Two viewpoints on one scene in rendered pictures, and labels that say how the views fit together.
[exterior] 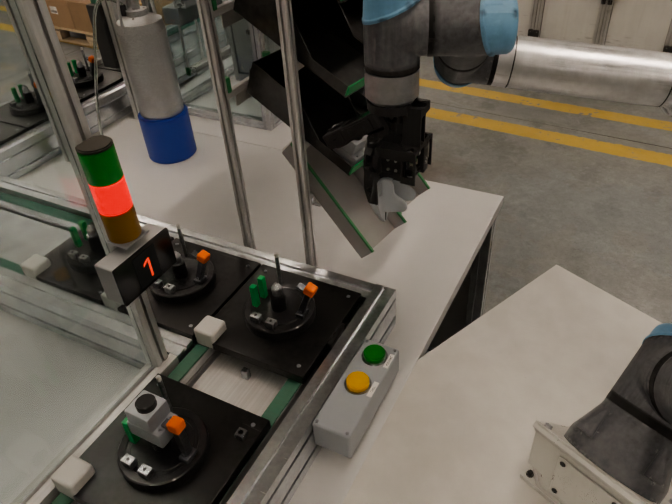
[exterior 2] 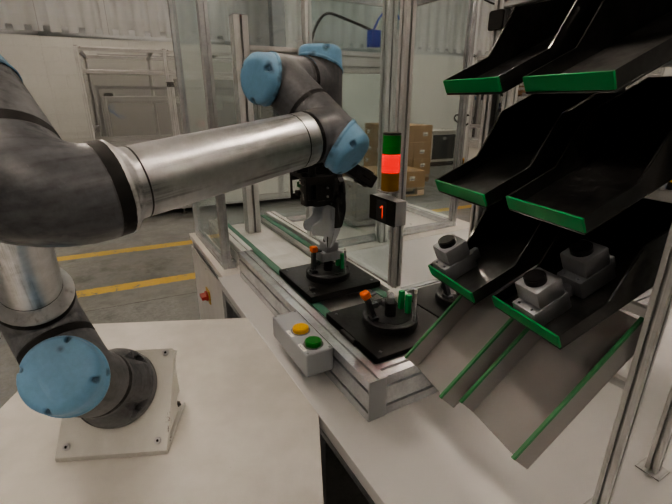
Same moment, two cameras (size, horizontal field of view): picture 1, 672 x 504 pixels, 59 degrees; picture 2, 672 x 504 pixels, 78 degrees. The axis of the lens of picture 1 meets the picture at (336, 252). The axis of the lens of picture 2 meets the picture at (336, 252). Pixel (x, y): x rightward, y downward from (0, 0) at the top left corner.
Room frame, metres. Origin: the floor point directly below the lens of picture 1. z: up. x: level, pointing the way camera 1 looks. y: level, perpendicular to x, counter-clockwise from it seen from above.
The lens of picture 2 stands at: (1.20, -0.76, 1.50)
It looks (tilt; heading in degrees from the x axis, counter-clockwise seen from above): 20 degrees down; 121
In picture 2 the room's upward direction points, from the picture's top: straight up
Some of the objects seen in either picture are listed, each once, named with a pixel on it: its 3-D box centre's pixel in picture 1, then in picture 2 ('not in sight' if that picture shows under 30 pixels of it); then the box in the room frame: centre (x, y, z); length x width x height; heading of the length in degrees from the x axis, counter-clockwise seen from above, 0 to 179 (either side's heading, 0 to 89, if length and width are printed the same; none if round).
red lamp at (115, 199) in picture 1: (111, 193); (390, 163); (0.74, 0.32, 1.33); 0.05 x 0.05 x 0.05
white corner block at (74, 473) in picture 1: (74, 477); not in sight; (0.52, 0.43, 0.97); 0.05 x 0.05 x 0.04; 60
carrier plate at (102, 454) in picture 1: (167, 454); (328, 277); (0.55, 0.29, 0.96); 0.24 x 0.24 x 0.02; 60
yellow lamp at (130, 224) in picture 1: (120, 221); (390, 181); (0.74, 0.32, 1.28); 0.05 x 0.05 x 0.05
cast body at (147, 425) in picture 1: (145, 413); (330, 248); (0.56, 0.30, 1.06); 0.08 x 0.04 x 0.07; 60
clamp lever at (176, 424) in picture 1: (177, 435); (315, 257); (0.53, 0.26, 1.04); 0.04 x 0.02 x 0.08; 60
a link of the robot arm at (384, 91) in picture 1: (392, 83); not in sight; (0.78, -0.10, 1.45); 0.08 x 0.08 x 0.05
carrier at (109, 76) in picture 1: (81, 70); not in sight; (2.18, 0.90, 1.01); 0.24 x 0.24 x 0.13; 60
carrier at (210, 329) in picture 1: (277, 298); (390, 306); (0.84, 0.12, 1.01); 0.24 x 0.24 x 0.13; 60
